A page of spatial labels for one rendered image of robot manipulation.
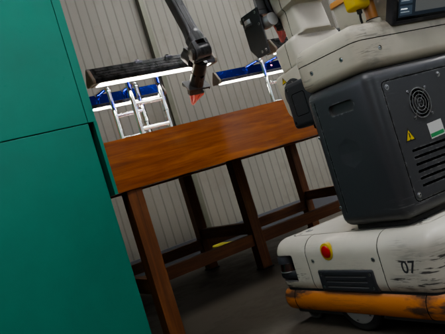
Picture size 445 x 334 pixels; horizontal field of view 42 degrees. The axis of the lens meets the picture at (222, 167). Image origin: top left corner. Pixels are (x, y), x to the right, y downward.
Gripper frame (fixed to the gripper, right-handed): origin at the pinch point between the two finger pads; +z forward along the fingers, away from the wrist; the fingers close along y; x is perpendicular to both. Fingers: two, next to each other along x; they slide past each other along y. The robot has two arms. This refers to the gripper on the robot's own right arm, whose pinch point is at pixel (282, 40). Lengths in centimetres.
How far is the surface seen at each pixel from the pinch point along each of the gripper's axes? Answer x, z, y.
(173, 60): -38.3, 9.9, 30.2
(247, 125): 6.2, 30.5, 23.7
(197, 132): 5, 29, 47
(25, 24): -13, -16, 100
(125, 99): -86, 37, 33
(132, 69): -38, 10, 51
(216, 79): -89, 37, -27
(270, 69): -86, 37, -65
